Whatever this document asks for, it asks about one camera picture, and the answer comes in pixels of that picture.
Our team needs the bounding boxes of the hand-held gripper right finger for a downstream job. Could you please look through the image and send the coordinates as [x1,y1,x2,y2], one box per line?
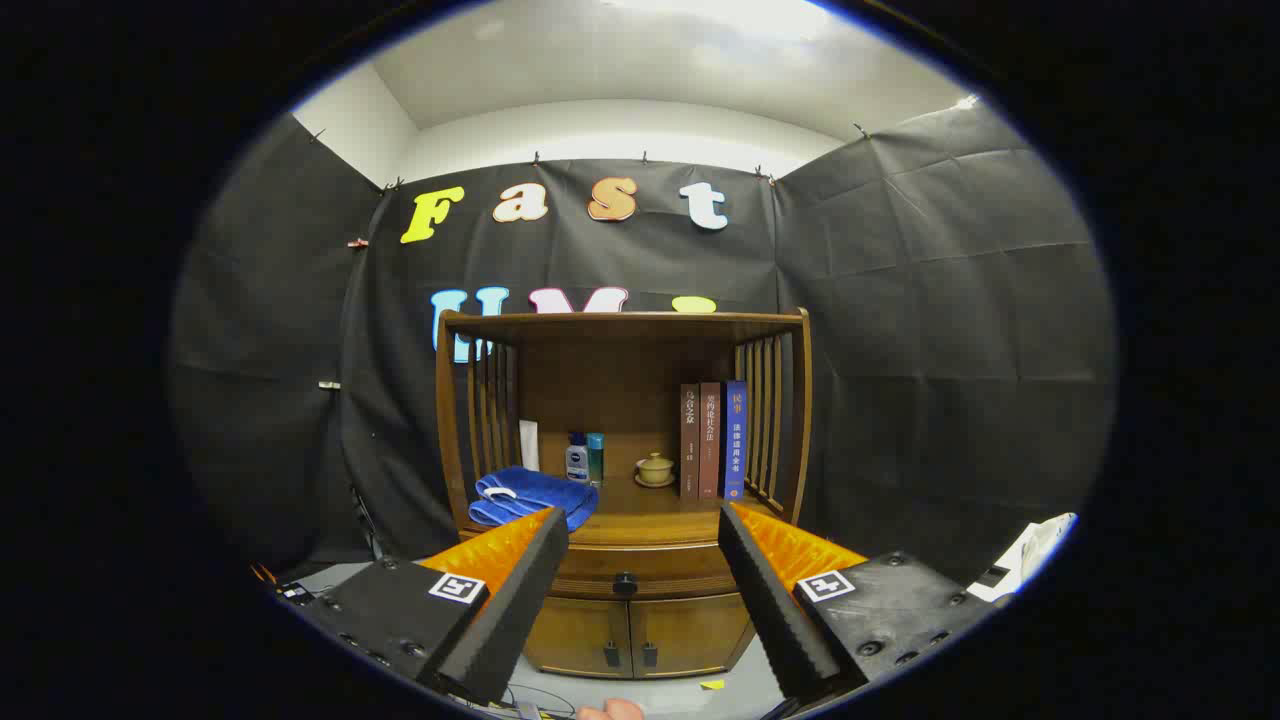
[717,503,1001,706]

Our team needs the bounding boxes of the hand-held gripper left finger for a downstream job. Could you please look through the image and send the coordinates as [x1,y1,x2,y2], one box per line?
[300,507,571,706]

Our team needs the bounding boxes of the wooden drawer with black knob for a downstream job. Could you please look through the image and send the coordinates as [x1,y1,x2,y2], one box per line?
[548,545,739,601]

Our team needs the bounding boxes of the wooden cabinet door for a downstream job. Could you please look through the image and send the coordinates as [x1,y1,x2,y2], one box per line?
[630,595,753,679]
[522,597,633,679]

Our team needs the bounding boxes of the wooden countertop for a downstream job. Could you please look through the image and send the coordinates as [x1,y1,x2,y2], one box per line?
[460,480,791,546]

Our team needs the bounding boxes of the wooden cabinet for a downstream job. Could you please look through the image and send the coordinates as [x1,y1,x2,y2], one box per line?
[435,308,813,681]

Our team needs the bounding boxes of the blue folded towel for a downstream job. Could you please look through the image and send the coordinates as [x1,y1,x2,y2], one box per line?
[468,465,599,531]

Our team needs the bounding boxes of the blue book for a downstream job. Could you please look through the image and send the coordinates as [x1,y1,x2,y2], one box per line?
[721,380,748,501]

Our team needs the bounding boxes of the reddish brown book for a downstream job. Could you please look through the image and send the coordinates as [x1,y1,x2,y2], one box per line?
[699,382,723,500]

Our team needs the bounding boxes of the dark brown book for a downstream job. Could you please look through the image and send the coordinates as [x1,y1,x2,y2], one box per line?
[680,384,702,501]

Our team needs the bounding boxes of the white papers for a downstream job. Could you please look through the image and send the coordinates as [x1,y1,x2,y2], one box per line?
[965,513,1079,603]

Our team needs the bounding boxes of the floor cables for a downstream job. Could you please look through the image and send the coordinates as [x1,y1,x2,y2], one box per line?
[500,683,581,716]

